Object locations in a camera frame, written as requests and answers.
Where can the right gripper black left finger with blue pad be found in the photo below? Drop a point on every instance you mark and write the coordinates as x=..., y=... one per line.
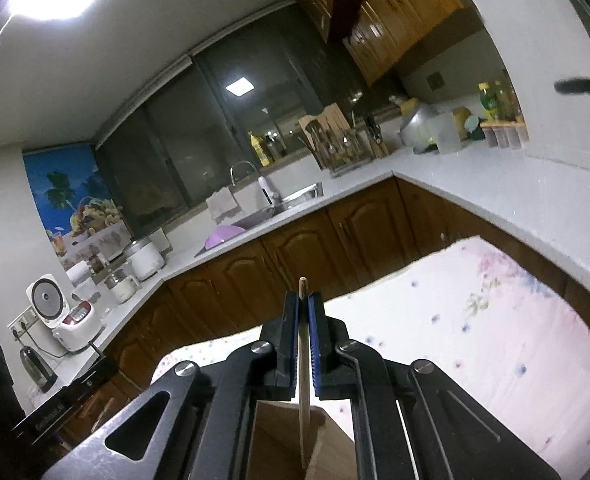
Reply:
x=195, y=422

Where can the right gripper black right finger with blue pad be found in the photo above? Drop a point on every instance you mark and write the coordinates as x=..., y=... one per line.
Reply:
x=411, y=421

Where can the wooden chopstick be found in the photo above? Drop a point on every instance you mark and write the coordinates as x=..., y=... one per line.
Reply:
x=303, y=372

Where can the kitchen faucet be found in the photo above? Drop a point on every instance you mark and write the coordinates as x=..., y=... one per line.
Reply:
x=241, y=170

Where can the dish rack with utensils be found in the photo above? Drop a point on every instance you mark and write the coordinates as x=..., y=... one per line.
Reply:
x=340, y=145

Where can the wooden utensil holder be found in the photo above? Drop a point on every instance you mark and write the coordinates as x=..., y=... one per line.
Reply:
x=276, y=445

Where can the white rice cooker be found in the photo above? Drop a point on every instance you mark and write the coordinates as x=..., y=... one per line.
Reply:
x=75, y=326

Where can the floral white tablecloth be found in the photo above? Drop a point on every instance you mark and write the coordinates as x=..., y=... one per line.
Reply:
x=506, y=338

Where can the small white steel pot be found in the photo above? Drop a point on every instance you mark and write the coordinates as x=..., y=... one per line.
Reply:
x=122, y=285

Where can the white round cooker pot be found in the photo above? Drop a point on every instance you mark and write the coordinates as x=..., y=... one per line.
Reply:
x=144, y=258

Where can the purple basin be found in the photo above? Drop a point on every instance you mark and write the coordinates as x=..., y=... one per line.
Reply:
x=222, y=234

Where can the tropical fruit poster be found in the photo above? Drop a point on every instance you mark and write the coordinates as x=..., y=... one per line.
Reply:
x=75, y=205

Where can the grey dish towel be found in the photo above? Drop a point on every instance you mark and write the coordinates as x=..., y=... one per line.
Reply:
x=221, y=204

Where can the yellow bottle on windowsill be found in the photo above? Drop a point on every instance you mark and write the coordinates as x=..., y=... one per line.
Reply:
x=261, y=150

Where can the steel mixing bowl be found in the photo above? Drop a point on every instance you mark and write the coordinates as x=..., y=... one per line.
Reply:
x=414, y=129

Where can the green soda bottle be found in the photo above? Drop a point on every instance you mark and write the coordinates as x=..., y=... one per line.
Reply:
x=488, y=101

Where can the upper wooden cabinets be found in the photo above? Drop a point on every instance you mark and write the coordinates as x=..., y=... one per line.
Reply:
x=377, y=33

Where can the black wok with handle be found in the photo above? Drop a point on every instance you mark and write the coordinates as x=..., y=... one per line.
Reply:
x=573, y=86

